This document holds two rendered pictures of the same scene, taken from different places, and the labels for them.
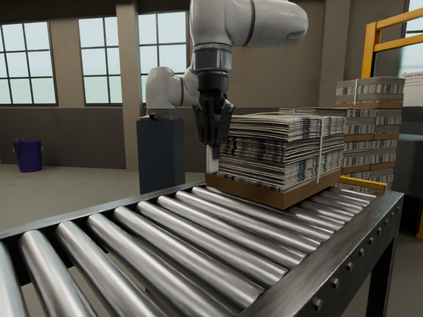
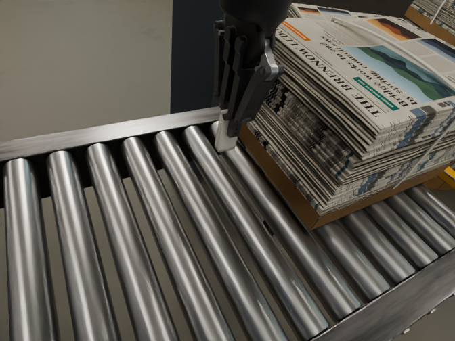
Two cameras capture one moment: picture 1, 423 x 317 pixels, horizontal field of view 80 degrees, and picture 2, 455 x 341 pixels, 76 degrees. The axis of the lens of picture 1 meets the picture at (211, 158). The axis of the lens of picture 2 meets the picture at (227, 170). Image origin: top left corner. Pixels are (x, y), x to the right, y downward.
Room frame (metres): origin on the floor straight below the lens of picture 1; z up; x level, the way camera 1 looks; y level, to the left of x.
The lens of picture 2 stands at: (0.28, -0.06, 1.20)
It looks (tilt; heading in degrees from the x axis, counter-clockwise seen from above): 46 degrees down; 7
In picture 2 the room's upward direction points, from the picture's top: 13 degrees clockwise
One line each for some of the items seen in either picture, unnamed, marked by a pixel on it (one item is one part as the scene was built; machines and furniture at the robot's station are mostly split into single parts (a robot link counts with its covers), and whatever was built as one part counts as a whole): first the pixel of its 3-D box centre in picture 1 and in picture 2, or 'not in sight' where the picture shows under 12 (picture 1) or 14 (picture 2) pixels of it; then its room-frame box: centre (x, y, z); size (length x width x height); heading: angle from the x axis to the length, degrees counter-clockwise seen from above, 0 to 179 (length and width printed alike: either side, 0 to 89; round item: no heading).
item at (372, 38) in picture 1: (363, 123); not in sight; (2.56, -1.52, 0.93); 0.09 x 0.09 x 1.85; 23
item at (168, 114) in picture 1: (160, 114); not in sight; (1.38, 0.28, 1.03); 0.22 x 0.18 x 0.06; 170
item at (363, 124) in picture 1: (338, 124); not in sight; (1.97, -0.98, 0.95); 0.38 x 0.29 x 0.23; 22
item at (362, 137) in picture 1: (337, 135); not in sight; (1.97, -0.98, 0.86); 0.38 x 0.29 x 0.04; 22
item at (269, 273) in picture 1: (193, 236); (169, 235); (0.52, 0.04, 0.77); 0.47 x 0.05 x 0.05; 44
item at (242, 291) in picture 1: (169, 247); (128, 249); (0.47, 0.09, 0.77); 0.47 x 0.05 x 0.05; 44
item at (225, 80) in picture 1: (212, 94); (250, 20); (0.62, 0.00, 1.09); 0.08 x 0.07 x 0.09; 44
